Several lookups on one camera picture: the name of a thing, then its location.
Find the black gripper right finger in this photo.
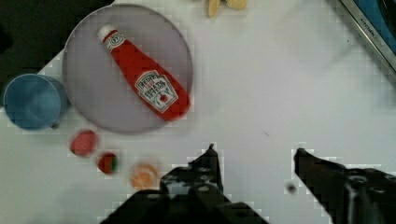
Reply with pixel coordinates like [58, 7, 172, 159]
[293, 148, 396, 224]

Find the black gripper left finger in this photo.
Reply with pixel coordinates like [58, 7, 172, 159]
[100, 145, 269, 224]

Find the red felt ketchup bottle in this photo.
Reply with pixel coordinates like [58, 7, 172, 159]
[98, 25, 191, 121]

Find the lilac round plate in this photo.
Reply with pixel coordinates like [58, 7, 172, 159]
[63, 4, 193, 134]

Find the felt orange slice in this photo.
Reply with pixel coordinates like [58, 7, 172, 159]
[130, 163, 159, 190]

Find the red felt strawberry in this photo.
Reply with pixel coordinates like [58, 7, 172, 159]
[97, 152, 118, 175]

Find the pink felt strawberry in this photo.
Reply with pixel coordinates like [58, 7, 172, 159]
[69, 130, 98, 157]

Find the blue cup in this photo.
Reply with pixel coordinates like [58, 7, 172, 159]
[3, 74, 69, 131]

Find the yellow felt banana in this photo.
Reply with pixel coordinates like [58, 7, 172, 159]
[207, 0, 248, 18]

